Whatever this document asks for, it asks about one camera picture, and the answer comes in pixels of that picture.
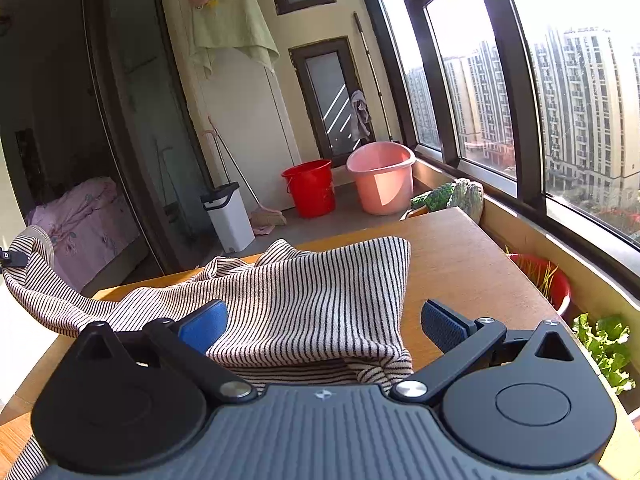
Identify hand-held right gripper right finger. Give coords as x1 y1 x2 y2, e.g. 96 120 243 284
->
391 299 576 406

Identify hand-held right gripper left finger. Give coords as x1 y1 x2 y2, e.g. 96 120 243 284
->
72 299 257 405

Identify black white striped shirt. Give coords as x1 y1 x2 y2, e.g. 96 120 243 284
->
2 234 416 480

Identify beige straw hat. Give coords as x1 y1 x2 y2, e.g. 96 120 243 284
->
12 225 57 267

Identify pink bed cover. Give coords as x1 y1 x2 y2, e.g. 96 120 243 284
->
25 176 151 291

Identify white trash bin black lid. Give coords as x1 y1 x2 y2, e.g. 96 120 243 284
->
201 182 256 254

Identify red planter basin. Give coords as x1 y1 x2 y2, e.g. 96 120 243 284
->
506 252 572 317

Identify pink broom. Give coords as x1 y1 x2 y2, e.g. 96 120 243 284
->
207 117 288 236

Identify green knitted cushion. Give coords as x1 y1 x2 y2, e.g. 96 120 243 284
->
410 178 485 223

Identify pink plastic tub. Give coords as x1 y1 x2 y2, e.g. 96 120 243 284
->
346 142 416 216

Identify leafy green plant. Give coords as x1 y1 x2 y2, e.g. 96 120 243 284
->
572 312 636 396

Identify red plastic bucket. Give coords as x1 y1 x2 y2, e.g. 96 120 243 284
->
281 159 337 219

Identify dark framed glass door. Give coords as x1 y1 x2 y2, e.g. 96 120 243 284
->
82 0 221 271

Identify grey hanging rag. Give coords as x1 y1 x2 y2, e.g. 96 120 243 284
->
350 90 372 142

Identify long mop pole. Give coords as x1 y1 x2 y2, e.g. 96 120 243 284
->
353 11 396 143

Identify green hanging towel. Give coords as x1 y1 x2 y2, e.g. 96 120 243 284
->
189 0 280 78

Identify large balcony window frame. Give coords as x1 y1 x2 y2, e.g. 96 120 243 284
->
350 0 640 306

